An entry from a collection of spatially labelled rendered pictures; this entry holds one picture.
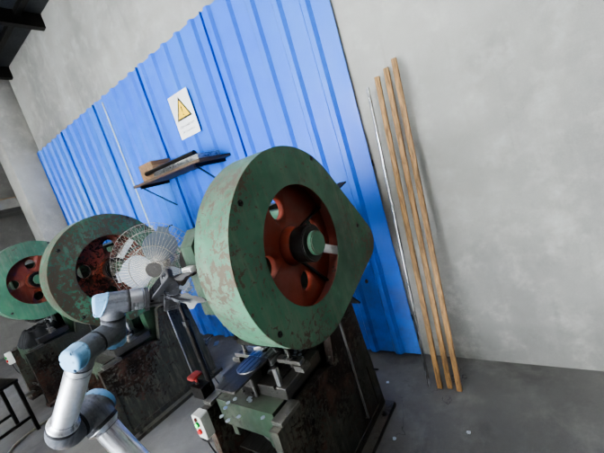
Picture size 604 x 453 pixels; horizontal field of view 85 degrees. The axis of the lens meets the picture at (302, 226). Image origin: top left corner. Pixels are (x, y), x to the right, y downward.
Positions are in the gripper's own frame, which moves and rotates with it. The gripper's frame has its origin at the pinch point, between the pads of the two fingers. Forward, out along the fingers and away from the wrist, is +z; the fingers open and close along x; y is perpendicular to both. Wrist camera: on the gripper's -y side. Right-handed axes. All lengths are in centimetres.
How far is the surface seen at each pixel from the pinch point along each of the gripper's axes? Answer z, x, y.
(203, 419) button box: 6, 15, 81
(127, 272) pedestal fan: -17, -89, 76
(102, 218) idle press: -27, -142, 70
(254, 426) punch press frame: 25, 31, 70
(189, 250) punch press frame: 5.1, -36.9, 15.0
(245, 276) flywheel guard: 7.4, 17.2, -19.7
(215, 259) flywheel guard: -0.6, 9.2, -21.3
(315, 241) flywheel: 40.1, 6.8, -22.3
